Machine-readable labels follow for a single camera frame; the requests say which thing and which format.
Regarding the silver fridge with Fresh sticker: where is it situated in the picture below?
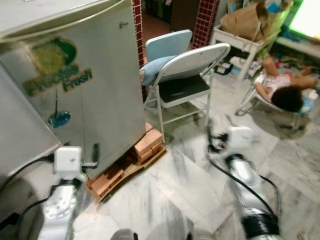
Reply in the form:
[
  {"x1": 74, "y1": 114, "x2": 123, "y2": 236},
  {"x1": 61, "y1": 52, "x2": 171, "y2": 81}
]
[{"x1": 0, "y1": 0, "x2": 147, "y2": 181}]

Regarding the red brick stack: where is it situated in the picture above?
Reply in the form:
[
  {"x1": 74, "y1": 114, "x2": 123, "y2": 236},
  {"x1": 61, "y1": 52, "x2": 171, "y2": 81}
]
[
  {"x1": 89, "y1": 165, "x2": 125, "y2": 197},
  {"x1": 132, "y1": 127, "x2": 165, "y2": 164}
]

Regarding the baby bouncer seat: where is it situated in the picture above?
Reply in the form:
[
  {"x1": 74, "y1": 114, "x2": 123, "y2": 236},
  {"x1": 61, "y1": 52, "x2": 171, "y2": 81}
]
[{"x1": 235, "y1": 70, "x2": 316, "y2": 129}]

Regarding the grey robot left leg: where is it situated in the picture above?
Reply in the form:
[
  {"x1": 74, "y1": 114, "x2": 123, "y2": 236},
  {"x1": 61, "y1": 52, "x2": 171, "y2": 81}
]
[{"x1": 110, "y1": 229, "x2": 139, "y2": 240}]

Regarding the grey folding chair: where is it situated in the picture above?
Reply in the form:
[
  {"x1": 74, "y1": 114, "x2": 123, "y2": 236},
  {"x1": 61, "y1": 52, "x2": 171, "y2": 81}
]
[{"x1": 145, "y1": 42, "x2": 232, "y2": 144}]

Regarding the child in pink clothes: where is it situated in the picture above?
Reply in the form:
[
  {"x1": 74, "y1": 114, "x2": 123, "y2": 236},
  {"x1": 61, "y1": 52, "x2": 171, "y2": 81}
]
[{"x1": 254, "y1": 54, "x2": 319, "y2": 113}]

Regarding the light blue cushion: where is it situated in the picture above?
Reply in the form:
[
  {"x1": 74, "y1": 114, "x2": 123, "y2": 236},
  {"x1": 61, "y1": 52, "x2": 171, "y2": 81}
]
[{"x1": 139, "y1": 56, "x2": 175, "y2": 86}]

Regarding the white small table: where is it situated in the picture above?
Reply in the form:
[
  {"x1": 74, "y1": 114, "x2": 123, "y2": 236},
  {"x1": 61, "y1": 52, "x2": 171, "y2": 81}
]
[{"x1": 210, "y1": 22, "x2": 289, "y2": 82}]

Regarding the light blue chair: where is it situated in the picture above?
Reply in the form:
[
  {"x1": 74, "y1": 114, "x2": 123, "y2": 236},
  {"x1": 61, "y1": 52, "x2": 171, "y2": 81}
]
[{"x1": 145, "y1": 29, "x2": 194, "y2": 63}]

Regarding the red tiled pillar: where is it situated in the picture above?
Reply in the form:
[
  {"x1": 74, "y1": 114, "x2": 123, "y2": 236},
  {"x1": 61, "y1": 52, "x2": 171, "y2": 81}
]
[{"x1": 192, "y1": 0, "x2": 220, "y2": 50}]

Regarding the brown paper bag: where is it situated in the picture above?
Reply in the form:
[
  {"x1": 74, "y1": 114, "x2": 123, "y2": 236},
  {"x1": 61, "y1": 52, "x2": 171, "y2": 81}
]
[{"x1": 220, "y1": 2, "x2": 274, "y2": 42}]

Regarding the narrow red tiled strip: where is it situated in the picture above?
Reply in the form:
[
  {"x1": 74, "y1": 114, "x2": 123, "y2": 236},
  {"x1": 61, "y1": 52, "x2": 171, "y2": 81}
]
[{"x1": 132, "y1": 0, "x2": 146, "y2": 103}]

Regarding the bright green lit screen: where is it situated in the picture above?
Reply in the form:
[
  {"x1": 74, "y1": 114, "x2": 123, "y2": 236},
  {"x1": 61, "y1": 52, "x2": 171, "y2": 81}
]
[{"x1": 288, "y1": 0, "x2": 320, "y2": 40}]

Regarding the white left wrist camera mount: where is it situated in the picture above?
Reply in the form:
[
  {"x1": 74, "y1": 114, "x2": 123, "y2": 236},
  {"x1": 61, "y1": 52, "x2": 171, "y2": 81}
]
[{"x1": 54, "y1": 146, "x2": 84, "y2": 176}]

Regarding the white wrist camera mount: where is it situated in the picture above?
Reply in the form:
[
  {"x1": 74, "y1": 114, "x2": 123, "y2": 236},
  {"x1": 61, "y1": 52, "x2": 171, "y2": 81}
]
[
  {"x1": 54, "y1": 146, "x2": 84, "y2": 176},
  {"x1": 226, "y1": 126, "x2": 254, "y2": 154}
]

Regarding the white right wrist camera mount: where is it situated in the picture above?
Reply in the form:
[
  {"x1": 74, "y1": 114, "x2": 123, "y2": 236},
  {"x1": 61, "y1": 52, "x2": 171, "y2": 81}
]
[{"x1": 226, "y1": 126, "x2": 254, "y2": 154}]

